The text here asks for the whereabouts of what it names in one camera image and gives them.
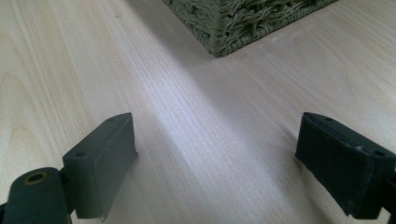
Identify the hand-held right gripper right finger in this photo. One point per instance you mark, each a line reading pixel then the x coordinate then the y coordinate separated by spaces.
pixel 342 168

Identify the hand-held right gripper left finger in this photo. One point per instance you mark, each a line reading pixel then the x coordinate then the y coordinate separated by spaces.
pixel 99 165

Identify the green woven basket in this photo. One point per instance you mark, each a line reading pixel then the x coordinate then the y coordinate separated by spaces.
pixel 236 21

